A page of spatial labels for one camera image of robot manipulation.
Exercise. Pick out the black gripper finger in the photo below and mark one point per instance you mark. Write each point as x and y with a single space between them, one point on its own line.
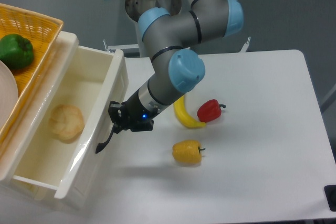
115 112
116 129

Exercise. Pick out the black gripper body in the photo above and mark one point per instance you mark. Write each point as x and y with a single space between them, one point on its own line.
137 117

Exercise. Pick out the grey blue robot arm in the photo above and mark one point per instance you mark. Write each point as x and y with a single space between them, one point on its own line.
168 39

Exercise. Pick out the white drawer cabinet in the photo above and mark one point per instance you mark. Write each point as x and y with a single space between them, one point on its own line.
32 161

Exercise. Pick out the beige bread roll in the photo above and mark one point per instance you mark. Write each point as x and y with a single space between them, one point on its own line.
66 122

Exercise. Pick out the yellow banana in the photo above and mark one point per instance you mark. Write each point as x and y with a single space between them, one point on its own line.
184 117

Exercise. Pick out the yellow bell pepper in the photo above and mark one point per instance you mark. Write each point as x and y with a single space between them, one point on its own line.
188 152

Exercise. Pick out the red bell pepper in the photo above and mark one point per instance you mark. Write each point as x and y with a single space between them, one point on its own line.
210 111

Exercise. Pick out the yellow woven basket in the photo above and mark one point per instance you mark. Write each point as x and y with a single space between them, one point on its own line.
29 37

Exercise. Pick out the white round plate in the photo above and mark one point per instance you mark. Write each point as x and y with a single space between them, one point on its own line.
8 92

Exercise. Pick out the green bell pepper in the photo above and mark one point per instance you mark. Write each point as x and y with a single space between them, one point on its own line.
16 51

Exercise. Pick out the black corner device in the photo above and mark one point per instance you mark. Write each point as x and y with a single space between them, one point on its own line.
330 193

